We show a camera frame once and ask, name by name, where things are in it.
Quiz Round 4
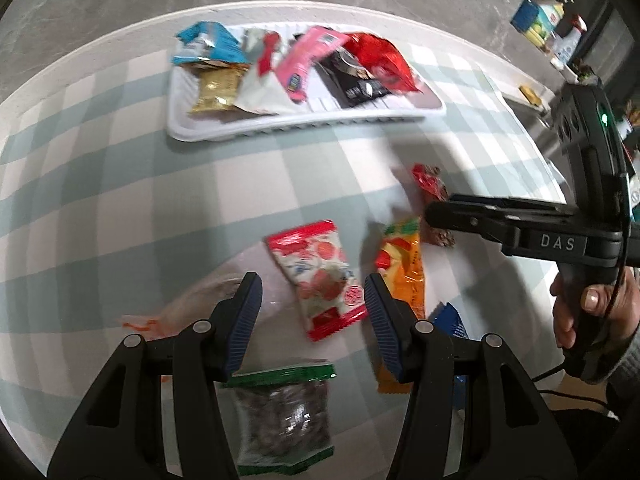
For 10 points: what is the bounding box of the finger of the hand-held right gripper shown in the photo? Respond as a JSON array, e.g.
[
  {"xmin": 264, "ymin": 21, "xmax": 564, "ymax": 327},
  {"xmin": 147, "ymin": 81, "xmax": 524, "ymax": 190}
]
[
  {"xmin": 447, "ymin": 193, "xmax": 568, "ymax": 212},
  {"xmin": 425, "ymin": 201, "xmax": 576, "ymax": 246}
]

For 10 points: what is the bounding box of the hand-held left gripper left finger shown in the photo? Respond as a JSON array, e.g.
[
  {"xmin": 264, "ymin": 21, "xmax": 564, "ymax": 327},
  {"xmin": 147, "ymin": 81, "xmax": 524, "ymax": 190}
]
[{"xmin": 47, "ymin": 271, "xmax": 263, "ymax": 480}]

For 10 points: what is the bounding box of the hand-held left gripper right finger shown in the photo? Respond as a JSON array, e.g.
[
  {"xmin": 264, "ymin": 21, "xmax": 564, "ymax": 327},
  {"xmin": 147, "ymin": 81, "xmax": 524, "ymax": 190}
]
[{"xmin": 363, "ymin": 272, "xmax": 583, "ymax": 480}]

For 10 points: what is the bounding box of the red gold candy packet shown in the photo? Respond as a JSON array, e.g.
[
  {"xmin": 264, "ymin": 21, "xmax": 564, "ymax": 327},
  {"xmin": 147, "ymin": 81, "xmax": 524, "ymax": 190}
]
[{"xmin": 411, "ymin": 163, "xmax": 456, "ymax": 249}]

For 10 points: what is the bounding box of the clear packet with red print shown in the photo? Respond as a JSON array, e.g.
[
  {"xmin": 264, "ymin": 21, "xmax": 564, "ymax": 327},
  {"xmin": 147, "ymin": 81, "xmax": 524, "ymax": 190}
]
[{"xmin": 121, "ymin": 279, "xmax": 247, "ymax": 341}]

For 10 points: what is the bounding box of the orange snack packet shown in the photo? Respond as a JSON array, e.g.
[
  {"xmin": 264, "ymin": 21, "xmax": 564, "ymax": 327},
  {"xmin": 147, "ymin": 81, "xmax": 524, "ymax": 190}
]
[{"xmin": 374, "ymin": 217, "xmax": 427, "ymax": 395}]

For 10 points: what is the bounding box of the dark blue snack packet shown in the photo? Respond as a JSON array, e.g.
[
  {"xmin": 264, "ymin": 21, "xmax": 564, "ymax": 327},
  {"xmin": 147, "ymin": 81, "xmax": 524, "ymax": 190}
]
[{"xmin": 430, "ymin": 301, "xmax": 471, "ymax": 411}]

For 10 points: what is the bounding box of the red white snack packet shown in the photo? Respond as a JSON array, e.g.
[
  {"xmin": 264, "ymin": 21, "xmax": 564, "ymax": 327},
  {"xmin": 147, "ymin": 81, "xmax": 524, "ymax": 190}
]
[{"xmin": 264, "ymin": 220, "xmax": 369, "ymax": 342}]

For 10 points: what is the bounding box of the green-edged seed packet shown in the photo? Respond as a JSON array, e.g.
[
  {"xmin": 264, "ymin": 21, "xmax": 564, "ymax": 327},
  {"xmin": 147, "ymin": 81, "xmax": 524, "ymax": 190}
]
[{"xmin": 220, "ymin": 362, "xmax": 337, "ymax": 477}]

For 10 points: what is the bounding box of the red puffy snack packet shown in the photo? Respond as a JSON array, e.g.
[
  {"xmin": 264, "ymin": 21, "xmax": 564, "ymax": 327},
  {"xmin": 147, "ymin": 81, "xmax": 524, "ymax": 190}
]
[{"xmin": 345, "ymin": 32, "xmax": 423, "ymax": 95}]

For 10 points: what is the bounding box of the black snack packet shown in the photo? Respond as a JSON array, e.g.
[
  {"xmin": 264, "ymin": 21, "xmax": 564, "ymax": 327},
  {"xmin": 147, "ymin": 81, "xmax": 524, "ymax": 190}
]
[{"xmin": 315, "ymin": 45, "xmax": 393, "ymax": 108}]

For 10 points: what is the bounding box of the white plastic tray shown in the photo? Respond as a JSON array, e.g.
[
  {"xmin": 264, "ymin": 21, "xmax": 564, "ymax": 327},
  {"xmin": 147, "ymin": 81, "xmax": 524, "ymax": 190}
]
[{"xmin": 166, "ymin": 22, "xmax": 447, "ymax": 142}]

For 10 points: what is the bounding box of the pink snack packet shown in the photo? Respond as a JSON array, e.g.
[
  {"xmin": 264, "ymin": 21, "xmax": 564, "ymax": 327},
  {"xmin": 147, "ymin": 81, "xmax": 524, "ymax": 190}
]
[{"xmin": 276, "ymin": 26, "xmax": 351, "ymax": 105}]

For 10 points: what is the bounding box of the white packet with red stripe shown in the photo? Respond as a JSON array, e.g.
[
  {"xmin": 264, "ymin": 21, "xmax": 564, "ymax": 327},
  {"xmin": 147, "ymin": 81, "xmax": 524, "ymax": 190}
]
[{"xmin": 234, "ymin": 27, "xmax": 296, "ymax": 116}]

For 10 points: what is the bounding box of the gold snack packet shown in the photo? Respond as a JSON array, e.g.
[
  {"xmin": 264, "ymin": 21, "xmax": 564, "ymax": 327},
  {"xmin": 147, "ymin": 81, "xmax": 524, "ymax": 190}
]
[{"xmin": 189, "ymin": 62, "xmax": 248, "ymax": 115}]

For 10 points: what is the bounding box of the light blue snack packet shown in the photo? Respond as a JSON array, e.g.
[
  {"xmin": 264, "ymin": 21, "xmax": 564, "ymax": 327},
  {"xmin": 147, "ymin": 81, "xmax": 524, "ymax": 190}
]
[{"xmin": 172, "ymin": 21, "xmax": 251, "ymax": 67}]

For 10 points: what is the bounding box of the person's right forearm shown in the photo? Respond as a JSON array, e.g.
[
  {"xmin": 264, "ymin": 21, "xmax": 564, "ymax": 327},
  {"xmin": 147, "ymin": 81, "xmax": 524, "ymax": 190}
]
[{"xmin": 602, "ymin": 320, "xmax": 640, "ymax": 416}]

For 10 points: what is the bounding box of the person's right hand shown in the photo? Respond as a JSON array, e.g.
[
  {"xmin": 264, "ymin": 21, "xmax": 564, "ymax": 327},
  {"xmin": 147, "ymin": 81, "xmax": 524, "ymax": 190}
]
[{"xmin": 550, "ymin": 275, "xmax": 640, "ymax": 351}]

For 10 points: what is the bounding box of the white spray bottle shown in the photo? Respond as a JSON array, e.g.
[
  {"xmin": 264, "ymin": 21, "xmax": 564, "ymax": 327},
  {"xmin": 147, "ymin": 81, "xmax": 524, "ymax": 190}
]
[{"xmin": 552, "ymin": 14, "xmax": 588, "ymax": 68}]

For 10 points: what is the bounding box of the yellow detergent bottle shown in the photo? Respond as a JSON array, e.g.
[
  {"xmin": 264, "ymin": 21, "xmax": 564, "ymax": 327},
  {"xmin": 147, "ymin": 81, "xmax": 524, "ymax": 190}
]
[{"xmin": 531, "ymin": 2, "xmax": 566, "ymax": 46}]

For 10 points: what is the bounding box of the blue cup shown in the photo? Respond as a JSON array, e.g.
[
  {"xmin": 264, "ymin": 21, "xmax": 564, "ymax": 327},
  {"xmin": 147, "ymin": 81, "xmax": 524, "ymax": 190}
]
[{"xmin": 511, "ymin": 0, "xmax": 540, "ymax": 31}]

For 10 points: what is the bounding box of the black cable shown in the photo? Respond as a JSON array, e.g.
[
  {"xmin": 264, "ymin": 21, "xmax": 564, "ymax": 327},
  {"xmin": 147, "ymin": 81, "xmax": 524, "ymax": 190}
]
[{"xmin": 530, "ymin": 355, "xmax": 621, "ymax": 413}]

